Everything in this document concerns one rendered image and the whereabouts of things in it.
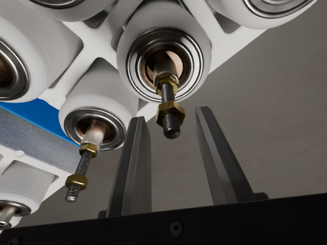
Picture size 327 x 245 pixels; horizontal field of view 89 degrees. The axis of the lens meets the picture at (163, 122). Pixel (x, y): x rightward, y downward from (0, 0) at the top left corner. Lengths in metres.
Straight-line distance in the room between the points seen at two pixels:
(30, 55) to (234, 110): 0.50
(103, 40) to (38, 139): 0.31
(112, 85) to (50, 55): 0.07
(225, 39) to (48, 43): 0.20
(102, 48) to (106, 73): 0.03
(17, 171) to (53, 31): 0.33
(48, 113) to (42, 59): 0.29
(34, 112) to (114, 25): 0.31
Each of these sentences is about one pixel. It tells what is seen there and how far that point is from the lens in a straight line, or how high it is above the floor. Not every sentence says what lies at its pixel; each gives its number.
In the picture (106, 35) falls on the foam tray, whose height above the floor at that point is 0.18.
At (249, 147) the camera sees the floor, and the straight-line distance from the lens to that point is 0.73.
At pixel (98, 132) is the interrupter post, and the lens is 0.21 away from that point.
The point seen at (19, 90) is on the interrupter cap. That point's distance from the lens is 0.23.
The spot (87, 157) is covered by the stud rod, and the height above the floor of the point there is 0.30.
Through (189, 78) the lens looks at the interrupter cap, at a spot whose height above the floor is 0.25.
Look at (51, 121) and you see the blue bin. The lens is 0.48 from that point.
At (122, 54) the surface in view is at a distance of 0.17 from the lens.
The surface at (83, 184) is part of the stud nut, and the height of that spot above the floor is 0.33.
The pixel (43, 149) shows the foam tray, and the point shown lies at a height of 0.15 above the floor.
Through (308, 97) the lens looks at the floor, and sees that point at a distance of 0.67.
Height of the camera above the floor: 0.41
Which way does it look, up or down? 49 degrees down
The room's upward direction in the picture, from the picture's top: 176 degrees clockwise
